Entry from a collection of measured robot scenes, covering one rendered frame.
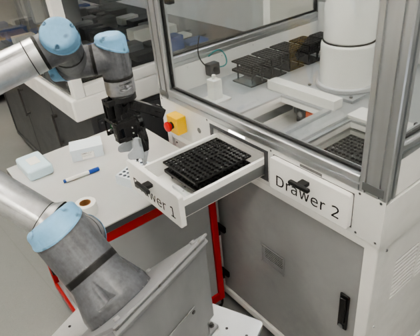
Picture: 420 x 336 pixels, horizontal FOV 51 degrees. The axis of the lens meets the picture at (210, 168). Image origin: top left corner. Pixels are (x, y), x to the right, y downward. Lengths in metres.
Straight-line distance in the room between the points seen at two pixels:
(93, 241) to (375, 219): 0.69
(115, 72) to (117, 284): 0.51
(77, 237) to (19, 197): 0.23
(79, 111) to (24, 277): 0.98
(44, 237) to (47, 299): 1.51
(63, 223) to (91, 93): 1.21
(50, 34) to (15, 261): 1.88
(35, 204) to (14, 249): 1.73
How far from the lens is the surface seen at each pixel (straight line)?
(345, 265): 1.38
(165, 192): 1.24
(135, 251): 1.57
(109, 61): 1.10
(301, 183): 1.25
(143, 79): 2.14
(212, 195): 1.29
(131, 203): 1.50
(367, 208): 1.19
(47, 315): 2.31
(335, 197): 1.21
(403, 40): 0.98
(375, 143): 1.09
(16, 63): 0.98
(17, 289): 2.51
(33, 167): 1.78
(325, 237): 1.37
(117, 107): 1.15
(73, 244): 0.88
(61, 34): 0.97
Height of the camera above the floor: 1.61
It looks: 32 degrees down
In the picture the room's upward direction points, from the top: 6 degrees counter-clockwise
